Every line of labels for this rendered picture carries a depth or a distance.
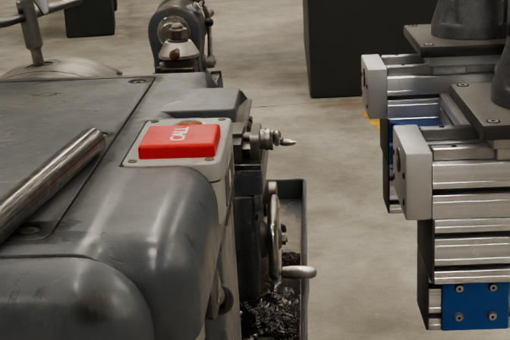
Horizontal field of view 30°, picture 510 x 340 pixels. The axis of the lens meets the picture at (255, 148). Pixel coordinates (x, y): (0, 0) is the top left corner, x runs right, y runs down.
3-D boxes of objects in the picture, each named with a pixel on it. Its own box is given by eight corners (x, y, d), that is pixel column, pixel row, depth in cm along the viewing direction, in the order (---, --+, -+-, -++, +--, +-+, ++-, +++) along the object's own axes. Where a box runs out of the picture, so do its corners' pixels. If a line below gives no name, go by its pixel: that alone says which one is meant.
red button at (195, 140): (215, 168, 74) (213, 143, 73) (139, 170, 74) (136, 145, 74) (221, 146, 80) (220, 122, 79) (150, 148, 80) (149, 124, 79)
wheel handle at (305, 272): (316, 281, 187) (316, 268, 186) (276, 281, 187) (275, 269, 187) (316, 275, 189) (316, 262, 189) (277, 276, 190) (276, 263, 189)
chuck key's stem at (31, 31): (44, 84, 125) (23, -2, 121) (56, 84, 123) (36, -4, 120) (32, 89, 123) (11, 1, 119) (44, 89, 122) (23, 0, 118)
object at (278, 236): (289, 306, 187) (284, 194, 181) (237, 307, 188) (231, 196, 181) (291, 253, 213) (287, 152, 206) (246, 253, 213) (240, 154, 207)
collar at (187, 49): (197, 59, 180) (196, 44, 179) (155, 61, 180) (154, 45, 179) (201, 51, 187) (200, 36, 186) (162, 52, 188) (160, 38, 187)
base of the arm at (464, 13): (506, 23, 177) (508, -30, 174) (527, 38, 163) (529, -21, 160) (425, 26, 178) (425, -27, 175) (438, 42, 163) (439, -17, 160)
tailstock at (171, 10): (215, 124, 232) (207, 5, 224) (135, 127, 234) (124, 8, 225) (224, 96, 261) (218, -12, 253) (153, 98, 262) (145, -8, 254)
